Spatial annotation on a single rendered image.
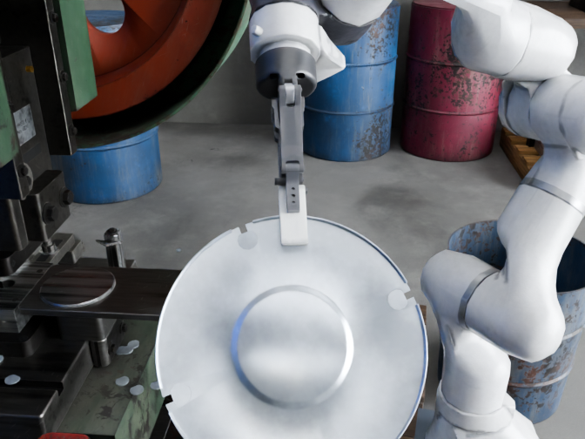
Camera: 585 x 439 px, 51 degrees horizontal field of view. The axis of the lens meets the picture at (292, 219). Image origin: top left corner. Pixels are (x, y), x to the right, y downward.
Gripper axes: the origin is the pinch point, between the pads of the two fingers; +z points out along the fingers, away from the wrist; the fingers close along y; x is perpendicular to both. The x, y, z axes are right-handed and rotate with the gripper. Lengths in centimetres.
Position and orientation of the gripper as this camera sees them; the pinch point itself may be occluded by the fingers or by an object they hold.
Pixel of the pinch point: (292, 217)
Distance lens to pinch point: 69.8
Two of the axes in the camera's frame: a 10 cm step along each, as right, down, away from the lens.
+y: 0.4, -3.1, -9.5
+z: 0.5, 9.5, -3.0
